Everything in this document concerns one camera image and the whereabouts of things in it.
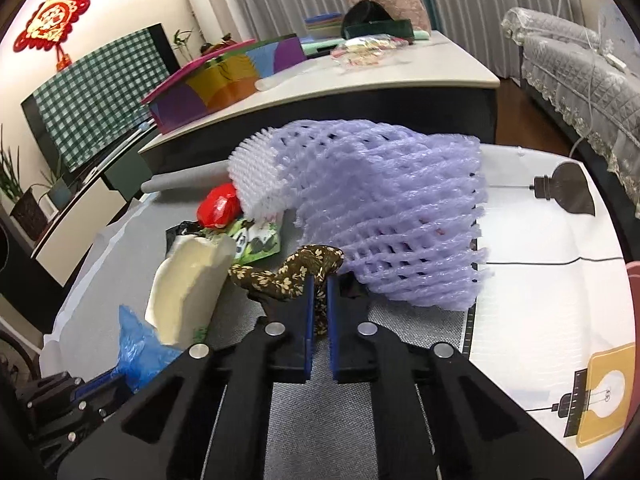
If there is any red tape-wrapped ball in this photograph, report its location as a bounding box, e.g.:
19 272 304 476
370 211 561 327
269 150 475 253
196 183 242 229

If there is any white-topped coffee table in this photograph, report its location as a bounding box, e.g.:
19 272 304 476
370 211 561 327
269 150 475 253
137 30 501 173

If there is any white foam fruit net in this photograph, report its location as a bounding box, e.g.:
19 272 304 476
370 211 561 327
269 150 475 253
226 127 302 222

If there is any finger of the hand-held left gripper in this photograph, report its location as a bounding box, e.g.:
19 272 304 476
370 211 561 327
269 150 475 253
27 375 132 467
17 372 85 411

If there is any grey quilted sofa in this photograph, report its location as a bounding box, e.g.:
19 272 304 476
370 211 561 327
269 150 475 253
501 7 640 197

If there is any colourful tin box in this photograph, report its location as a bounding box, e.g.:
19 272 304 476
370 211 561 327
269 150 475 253
141 35 306 134

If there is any brown floral cloth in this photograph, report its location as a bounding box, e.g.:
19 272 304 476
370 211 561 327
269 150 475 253
229 244 346 336

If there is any brown teapot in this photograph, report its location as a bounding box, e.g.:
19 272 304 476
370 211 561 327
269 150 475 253
200 34 237 57

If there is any dark green round dish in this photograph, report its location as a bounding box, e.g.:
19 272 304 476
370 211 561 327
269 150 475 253
344 19 417 41

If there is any blue plastic bag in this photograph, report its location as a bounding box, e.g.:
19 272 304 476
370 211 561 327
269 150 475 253
112 305 184 394

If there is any green snack packet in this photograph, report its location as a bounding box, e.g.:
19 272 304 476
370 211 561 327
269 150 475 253
229 214 284 264

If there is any slim bamboo plant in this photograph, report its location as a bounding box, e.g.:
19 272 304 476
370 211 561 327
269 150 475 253
171 29 195 63

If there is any stack of coloured bowls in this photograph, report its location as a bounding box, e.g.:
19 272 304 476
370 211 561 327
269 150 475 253
305 10 347 41

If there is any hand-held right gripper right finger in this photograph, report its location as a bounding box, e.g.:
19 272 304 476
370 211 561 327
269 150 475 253
327 272 586 480

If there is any potted green plant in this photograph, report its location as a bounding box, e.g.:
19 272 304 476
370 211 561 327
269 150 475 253
0 125 68 242

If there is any purple foam fruit net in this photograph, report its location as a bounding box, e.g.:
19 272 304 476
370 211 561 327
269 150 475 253
280 119 490 312

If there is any black plastic scrap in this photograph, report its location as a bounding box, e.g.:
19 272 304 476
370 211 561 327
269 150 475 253
166 221 202 250

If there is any white television cabinet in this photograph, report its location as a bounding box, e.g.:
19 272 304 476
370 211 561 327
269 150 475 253
30 125 166 287

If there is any black television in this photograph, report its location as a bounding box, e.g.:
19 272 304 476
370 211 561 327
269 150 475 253
20 22 182 187

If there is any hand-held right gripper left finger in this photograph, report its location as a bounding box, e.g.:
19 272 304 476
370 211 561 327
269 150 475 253
57 275 316 480

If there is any cream foam sheet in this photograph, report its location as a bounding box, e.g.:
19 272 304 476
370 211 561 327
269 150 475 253
145 235 237 349

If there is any white printed tablecloth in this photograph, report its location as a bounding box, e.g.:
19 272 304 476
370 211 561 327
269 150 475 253
462 144 632 476

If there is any clear plastic packet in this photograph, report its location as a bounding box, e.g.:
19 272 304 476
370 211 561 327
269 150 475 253
330 34 407 69

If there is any red knot wall ornament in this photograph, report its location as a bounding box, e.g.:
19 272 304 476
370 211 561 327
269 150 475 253
12 0 94 72

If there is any green checked cloth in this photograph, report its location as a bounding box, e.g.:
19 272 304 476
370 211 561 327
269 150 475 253
32 27 173 173

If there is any grey fabric mat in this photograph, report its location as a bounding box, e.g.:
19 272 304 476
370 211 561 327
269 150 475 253
52 167 473 480

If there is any white cable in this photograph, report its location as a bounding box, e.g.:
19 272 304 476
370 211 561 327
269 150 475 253
570 22 628 158

